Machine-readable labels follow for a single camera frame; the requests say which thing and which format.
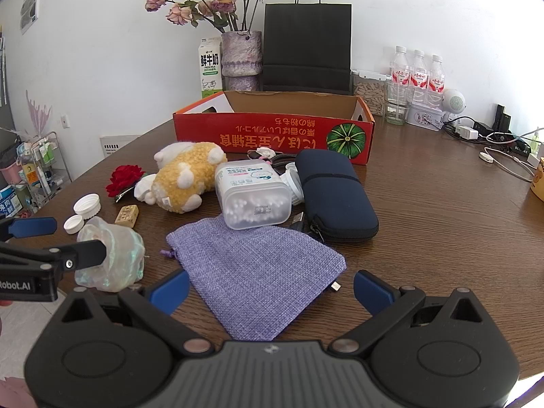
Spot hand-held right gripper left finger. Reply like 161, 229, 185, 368
59, 269, 215, 360

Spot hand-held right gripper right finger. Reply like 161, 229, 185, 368
329, 269, 485, 360

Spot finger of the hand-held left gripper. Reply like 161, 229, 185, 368
0, 240, 107, 273
0, 217, 58, 242

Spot iridescent plastic bag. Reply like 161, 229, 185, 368
74, 216, 146, 293

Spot purple linen drawstring bag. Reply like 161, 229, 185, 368
160, 216, 347, 341

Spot yellow white plush toy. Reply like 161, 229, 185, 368
134, 141, 228, 214

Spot clear cotton swab box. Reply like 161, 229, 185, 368
215, 160, 293, 231

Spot red cardboard box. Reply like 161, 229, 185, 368
173, 90, 375, 166

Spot clear seed container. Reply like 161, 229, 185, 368
351, 69, 388, 116

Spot large white bottle cap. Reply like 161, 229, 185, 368
73, 194, 102, 220

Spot small wooden block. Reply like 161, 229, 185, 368
115, 205, 140, 227

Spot metal shelf rack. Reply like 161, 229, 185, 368
0, 132, 73, 217

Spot red fabric rose clip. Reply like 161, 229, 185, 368
105, 164, 156, 202

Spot white plastic jar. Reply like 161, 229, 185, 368
280, 166, 305, 205

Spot white printed tin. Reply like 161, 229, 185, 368
406, 103, 445, 130

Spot water bottles with red labels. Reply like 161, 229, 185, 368
385, 82, 414, 126

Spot yellow mug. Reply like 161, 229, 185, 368
529, 157, 544, 202

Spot black upright device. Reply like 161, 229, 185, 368
493, 104, 513, 132

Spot red label water bottle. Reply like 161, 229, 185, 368
409, 50, 428, 105
390, 45, 411, 90
427, 54, 446, 107

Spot white green milk carton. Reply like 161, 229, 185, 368
199, 37, 224, 98

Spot mottled purple vase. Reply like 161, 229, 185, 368
220, 30, 263, 92

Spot black paper bag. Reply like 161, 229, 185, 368
262, 0, 354, 96

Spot black usb cable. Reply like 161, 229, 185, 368
290, 210, 324, 239

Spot white wall vent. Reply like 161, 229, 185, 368
100, 135, 143, 160

